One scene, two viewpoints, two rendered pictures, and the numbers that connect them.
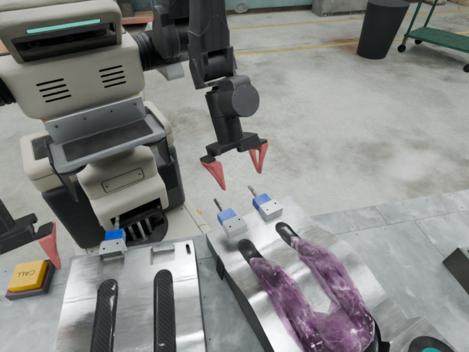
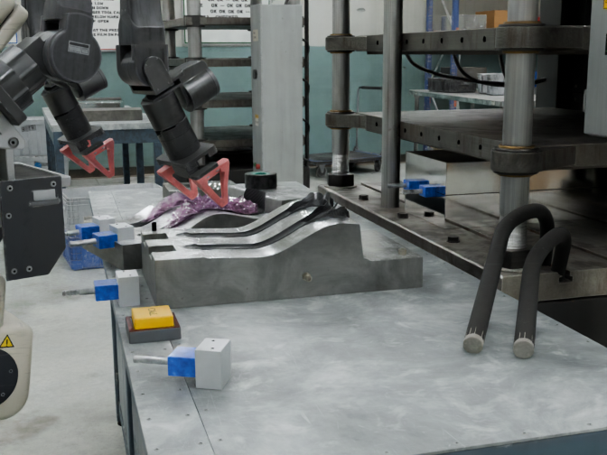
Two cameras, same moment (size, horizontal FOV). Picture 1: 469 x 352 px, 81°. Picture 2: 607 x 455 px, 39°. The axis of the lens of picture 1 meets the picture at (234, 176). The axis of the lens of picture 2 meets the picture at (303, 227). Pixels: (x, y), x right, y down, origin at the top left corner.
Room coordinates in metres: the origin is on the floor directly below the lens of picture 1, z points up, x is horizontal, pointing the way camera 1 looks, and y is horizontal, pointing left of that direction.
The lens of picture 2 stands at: (0.15, 1.78, 1.24)
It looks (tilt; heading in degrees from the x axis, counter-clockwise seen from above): 12 degrees down; 266
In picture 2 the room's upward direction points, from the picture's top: straight up
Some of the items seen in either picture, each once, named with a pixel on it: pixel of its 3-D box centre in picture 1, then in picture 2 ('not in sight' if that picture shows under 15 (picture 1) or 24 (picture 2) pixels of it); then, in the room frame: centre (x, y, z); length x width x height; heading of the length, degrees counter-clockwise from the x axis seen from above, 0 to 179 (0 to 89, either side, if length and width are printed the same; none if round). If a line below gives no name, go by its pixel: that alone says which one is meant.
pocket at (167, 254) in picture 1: (164, 257); (155, 246); (0.31, 0.16, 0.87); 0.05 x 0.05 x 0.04; 11
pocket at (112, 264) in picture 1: (114, 266); (163, 258); (0.29, 0.26, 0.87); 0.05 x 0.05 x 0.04; 11
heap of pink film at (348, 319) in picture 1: (312, 288); (203, 203); (0.23, -0.15, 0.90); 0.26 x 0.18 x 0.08; 29
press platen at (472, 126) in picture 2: not in sight; (527, 151); (-0.68, -0.57, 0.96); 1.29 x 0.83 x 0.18; 101
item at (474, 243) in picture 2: not in sight; (520, 218); (-0.67, -0.59, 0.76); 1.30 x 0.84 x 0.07; 101
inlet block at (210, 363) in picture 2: not in sight; (180, 361); (0.23, 0.68, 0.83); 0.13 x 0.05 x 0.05; 165
